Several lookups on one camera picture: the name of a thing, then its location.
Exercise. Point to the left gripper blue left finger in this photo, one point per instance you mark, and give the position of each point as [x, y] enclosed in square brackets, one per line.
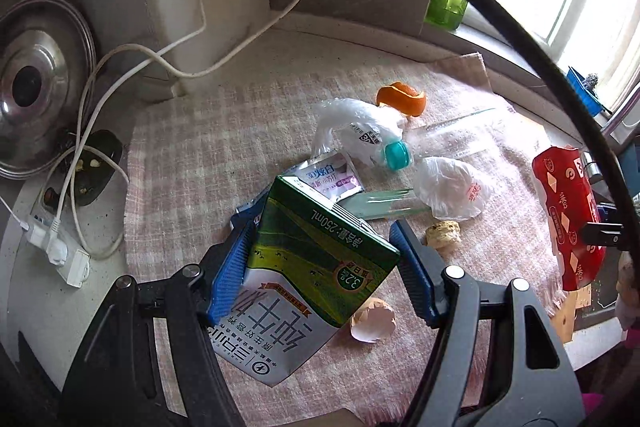
[226, 264]

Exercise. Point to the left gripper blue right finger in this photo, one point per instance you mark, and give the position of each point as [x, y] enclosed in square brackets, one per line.
[420, 268]

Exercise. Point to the beige food scrap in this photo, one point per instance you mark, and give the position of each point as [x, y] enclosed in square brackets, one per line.
[443, 234]

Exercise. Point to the broken eggshell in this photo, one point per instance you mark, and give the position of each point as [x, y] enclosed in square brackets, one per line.
[374, 321]

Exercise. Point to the red snack bag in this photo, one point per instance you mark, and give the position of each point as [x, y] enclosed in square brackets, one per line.
[566, 196]

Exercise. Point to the green milk carton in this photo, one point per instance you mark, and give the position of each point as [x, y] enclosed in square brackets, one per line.
[310, 266]

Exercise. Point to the white plastic bag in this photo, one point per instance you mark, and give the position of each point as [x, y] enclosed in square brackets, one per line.
[453, 189]

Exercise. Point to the toothpaste tube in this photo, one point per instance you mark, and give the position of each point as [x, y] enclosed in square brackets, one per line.
[331, 174]

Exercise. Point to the crushed clear plastic bottle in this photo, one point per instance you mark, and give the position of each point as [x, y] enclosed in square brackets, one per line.
[385, 143]

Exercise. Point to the right hand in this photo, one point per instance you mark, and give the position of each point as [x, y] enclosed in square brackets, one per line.
[627, 309]

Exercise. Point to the chrome faucet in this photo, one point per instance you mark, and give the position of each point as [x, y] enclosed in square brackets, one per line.
[618, 131]

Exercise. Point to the blue basket on sill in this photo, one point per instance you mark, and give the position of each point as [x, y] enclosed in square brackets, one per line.
[585, 88]

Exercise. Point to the black dish with scraps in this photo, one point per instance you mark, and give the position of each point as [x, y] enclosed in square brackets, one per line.
[92, 172]

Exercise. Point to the white power strip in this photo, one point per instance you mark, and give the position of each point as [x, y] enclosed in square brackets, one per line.
[69, 259]

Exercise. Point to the steel pot lid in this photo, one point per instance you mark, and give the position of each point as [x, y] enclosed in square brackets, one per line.
[47, 54]

